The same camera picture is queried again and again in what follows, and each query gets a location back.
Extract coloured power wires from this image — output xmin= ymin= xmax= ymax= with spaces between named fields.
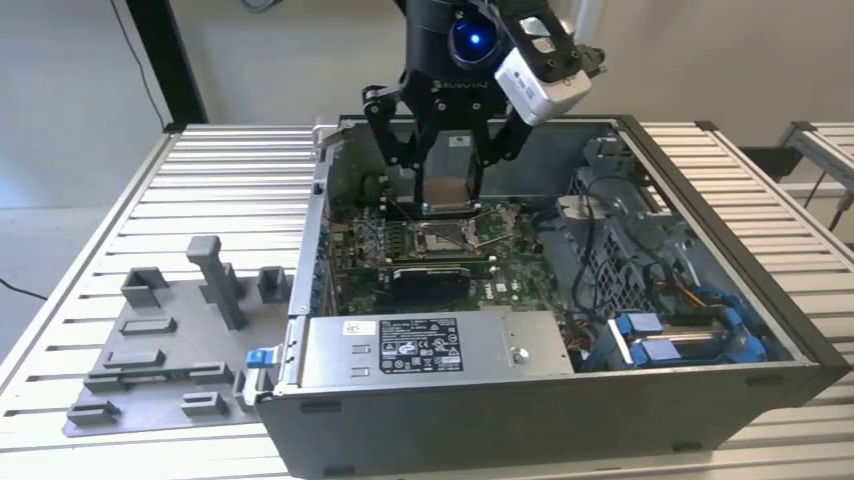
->
xmin=655 ymin=278 xmax=709 ymax=312

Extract black upright post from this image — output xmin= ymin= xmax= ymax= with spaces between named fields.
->
xmin=124 ymin=0 xmax=209 ymax=127

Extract green motherboard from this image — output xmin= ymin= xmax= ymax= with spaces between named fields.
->
xmin=325 ymin=197 xmax=572 ymax=324

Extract silver power supply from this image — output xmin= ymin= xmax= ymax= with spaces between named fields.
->
xmin=296 ymin=310 xmax=576 ymax=390

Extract grey plastic parts rack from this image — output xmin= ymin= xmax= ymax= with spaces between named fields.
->
xmin=60 ymin=234 xmax=298 ymax=440

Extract black internal wire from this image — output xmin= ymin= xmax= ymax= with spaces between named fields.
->
xmin=573 ymin=197 xmax=601 ymax=314

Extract blue disk carrier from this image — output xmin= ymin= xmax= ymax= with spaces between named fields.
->
xmin=625 ymin=329 xmax=769 ymax=374
xmin=611 ymin=299 xmax=747 ymax=342

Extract black open PC case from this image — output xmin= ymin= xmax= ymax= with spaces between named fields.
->
xmin=256 ymin=113 xmax=852 ymax=479

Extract wire locking lever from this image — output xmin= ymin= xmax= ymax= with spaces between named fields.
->
xmin=384 ymin=192 xmax=422 ymax=224

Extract black floor cable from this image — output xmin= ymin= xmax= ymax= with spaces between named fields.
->
xmin=0 ymin=276 xmax=49 ymax=302

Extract RAM slot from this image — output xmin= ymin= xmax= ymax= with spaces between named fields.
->
xmin=377 ymin=252 xmax=496 ymax=269

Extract silver square CPU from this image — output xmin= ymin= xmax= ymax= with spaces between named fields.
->
xmin=418 ymin=199 xmax=483 ymax=218

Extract small aluminium slat table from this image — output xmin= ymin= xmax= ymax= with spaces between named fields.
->
xmin=779 ymin=119 xmax=854 ymax=182

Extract grey disk bay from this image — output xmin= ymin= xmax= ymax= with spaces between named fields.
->
xmin=537 ymin=135 xmax=739 ymax=324

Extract black wall cable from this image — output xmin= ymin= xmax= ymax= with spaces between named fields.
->
xmin=108 ymin=0 xmax=169 ymax=132

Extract CPU socket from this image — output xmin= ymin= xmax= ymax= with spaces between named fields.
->
xmin=410 ymin=218 xmax=480 ymax=252

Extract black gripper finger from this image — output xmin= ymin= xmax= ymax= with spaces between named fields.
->
xmin=469 ymin=115 xmax=536 ymax=207
xmin=361 ymin=82 xmax=429 ymax=212

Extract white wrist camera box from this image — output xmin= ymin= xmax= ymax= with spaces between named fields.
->
xmin=492 ymin=47 xmax=595 ymax=127

